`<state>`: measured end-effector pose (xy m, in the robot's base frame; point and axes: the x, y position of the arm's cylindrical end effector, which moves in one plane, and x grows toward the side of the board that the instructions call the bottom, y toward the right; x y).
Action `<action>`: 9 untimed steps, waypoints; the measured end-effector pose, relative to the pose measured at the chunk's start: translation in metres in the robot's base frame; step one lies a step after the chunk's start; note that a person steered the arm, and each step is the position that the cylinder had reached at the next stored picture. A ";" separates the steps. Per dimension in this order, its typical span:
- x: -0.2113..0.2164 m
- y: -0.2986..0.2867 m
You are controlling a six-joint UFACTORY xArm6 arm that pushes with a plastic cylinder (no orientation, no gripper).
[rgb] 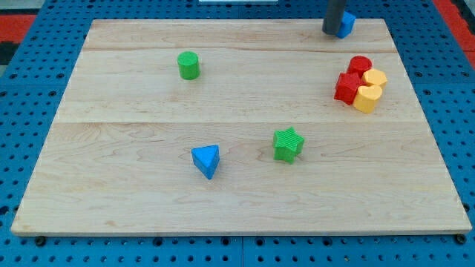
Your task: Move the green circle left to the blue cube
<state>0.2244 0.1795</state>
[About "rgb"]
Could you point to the blue cube block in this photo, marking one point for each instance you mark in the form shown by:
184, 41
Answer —
346, 26

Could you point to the blue triangle block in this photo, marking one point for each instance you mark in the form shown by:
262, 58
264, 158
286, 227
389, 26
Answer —
206, 159

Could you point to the green star block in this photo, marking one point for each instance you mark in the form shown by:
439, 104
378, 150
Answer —
287, 145

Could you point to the wooden board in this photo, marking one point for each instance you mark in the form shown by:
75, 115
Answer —
117, 159

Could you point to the green cylinder block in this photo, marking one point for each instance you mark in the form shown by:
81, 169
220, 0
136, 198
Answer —
188, 64

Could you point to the red pentagon block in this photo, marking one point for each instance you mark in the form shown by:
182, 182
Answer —
346, 87

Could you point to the yellow heart block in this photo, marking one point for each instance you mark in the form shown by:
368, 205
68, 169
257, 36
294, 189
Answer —
367, 98

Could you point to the red cylinder block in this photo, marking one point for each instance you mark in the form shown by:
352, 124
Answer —
359, 65

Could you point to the yellow hexagon block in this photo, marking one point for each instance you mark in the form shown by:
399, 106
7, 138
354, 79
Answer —
374, 77

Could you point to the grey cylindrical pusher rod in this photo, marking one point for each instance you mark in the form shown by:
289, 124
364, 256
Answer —
333, 16

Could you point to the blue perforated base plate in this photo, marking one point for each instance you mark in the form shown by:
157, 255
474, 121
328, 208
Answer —
46, 38

